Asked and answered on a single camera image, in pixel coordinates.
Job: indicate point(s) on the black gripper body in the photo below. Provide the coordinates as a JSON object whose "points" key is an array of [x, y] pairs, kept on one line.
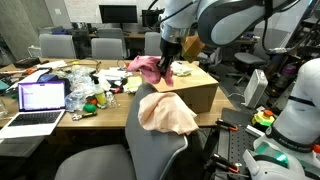
{"points": [[170, 49]]}

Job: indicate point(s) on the pink shirt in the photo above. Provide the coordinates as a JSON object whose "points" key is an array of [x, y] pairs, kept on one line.
{"points": [[146, 68]]}

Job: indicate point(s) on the peach shirt with orange print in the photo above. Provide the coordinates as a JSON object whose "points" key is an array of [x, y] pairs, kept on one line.
{"points": [[166, 113]]}

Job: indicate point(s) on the grey conference chair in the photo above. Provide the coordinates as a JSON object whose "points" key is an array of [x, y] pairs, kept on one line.
{"points": [[56, 46], [106, 49], [151, 43], [111, 32]]}

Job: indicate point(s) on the grey mesh desk chair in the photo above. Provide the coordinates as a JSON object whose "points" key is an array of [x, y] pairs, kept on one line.
{"points": [[207, 55]]}

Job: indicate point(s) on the grey rolling desk chair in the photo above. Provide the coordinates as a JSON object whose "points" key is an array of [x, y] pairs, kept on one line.
{"points": [[248, 59]]}

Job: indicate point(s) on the large grey office chair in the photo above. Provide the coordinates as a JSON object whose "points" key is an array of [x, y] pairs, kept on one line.
{"points": [[100, 163]]}

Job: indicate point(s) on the white shirt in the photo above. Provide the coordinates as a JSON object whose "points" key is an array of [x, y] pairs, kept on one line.
{"points": [[182, 68]]}

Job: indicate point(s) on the pale yellow cloth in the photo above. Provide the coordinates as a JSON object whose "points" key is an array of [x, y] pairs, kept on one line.
{"points": [[133, 83]]}

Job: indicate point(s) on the small orange ball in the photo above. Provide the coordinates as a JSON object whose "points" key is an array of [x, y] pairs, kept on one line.
{"points": [[128, 65]]}

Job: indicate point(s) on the black computer monitor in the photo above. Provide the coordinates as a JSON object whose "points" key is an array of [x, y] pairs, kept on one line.
{"points": [[118, 14], [150, 20]]}

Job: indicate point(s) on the large cardboard box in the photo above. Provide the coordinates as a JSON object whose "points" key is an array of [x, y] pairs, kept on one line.
{"points": [[196, 90]]}

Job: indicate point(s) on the long wooden desk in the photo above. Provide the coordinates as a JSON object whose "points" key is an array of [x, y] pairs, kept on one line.
{"points": [[135, 35]]}

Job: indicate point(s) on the pile of white papers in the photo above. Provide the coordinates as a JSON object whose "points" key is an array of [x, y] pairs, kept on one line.
{"points": [[113, 73]]}

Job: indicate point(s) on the clear glass jar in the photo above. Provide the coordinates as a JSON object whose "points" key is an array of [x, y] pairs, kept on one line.
{"points": [[111, 100]]}

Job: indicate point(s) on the yellow spray bottle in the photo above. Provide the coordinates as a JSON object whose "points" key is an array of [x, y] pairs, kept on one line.
{"points": [[100, 96]]}

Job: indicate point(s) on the green ball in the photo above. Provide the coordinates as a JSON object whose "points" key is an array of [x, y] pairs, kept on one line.
{"points": [[90, 108]]}

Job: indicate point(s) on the clear plastic bags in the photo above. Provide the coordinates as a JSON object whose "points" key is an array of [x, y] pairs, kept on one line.
{"points": [[78, 90]]}

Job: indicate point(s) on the white space heater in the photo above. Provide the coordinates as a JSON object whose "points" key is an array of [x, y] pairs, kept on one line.
{"points": [[256, 88]]}

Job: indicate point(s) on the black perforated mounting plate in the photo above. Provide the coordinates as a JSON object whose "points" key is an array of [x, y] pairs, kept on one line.
{"points": [[240, 143]]}

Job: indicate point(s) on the yellow emergency stop button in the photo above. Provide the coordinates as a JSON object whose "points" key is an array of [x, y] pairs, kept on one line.
{"points": [[263, 119]]}

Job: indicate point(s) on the dark blue pouch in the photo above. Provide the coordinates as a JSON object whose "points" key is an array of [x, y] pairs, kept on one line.
{"points": [[48, 78]]}

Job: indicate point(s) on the purple bottle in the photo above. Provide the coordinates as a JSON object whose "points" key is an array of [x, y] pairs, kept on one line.
{"points": [[289, 70]]}

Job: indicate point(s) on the silver laptop with lit screen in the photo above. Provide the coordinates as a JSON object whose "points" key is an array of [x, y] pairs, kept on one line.
{"points": [[40, 96]]}

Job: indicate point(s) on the large white paper sheet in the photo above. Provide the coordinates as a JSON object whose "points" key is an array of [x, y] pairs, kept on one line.
{"points": [[30, 78]]}

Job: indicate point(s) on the black flat electronic device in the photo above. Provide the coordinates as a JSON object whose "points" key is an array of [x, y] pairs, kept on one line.
{"points": [[26, 62]]}

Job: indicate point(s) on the dark metal shelf rack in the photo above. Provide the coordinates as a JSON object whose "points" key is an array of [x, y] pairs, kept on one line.
{"points": [[308, 50]]}

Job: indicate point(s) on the clear drinking glass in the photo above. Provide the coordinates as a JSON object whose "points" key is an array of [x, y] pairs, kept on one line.
{"points": [[3, 109]]}

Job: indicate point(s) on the olive yellow wrist camera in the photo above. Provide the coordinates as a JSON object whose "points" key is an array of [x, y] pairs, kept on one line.
{"points": [[192, 48]]}

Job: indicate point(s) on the white wall whiteboard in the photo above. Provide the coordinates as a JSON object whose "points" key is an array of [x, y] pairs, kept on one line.
{"points": [[83, 10]]}

